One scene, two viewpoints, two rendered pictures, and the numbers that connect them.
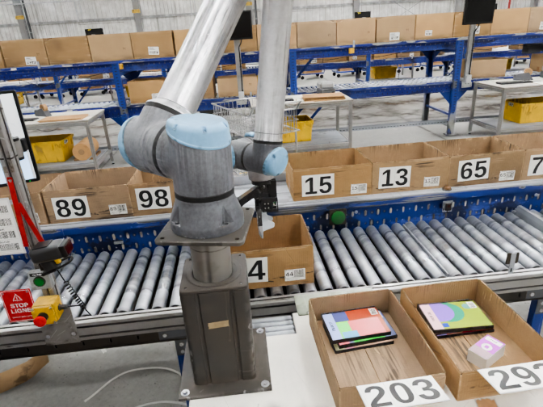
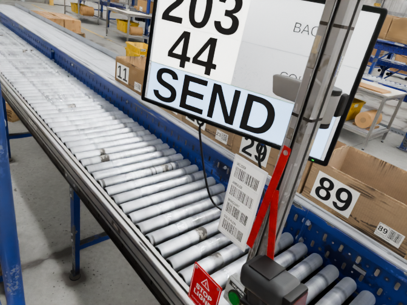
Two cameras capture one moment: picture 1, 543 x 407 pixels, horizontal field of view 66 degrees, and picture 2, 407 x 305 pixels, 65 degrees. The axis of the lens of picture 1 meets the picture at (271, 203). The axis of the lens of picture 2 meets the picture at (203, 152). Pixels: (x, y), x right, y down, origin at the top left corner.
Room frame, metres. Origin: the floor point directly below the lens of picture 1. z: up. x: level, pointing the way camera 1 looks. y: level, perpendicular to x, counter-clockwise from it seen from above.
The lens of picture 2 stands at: (0.78, 0.50, 1.52)
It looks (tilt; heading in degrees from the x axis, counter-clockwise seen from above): 26 degrees down; 49
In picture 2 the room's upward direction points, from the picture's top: 11 degrees clockwise
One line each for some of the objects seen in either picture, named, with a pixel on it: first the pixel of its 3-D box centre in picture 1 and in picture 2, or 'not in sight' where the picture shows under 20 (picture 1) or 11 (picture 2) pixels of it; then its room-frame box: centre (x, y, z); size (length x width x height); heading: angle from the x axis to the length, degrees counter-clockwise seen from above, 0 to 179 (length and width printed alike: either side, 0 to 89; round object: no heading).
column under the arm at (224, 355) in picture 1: (220, 318); not in sight; (0.99, 0.17, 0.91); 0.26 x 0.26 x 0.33; 4
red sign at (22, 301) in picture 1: (28, 304); (212, 301); (1.21, 0.86, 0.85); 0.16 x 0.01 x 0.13; 94
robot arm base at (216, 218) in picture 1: (206, 204); not in sight; (0.99, 0.17, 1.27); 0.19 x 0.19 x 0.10
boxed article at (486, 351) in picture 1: (486, 352); not in sight; (0.93, -0.59, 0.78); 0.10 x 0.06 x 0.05; 124
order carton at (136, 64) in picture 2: not in sight; (148, 75); (1.85, 2.44, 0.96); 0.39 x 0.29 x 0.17; 95
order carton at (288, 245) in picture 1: (260, 250); not in sight; (1.51, 0.06, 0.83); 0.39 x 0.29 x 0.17; 94
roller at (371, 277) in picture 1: (359, 256); not in sight; (1.60, -0.37, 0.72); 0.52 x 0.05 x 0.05; 4
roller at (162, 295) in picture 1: (166, 276); not in sight; (1.54, 0.47, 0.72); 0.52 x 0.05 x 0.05; 4
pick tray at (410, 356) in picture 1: (368, 344); not in sight; (0.97, -0.26, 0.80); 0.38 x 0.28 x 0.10; 6
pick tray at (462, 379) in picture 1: (469, 331); not in sight; (1.00, -0.57, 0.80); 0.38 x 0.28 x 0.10; 6
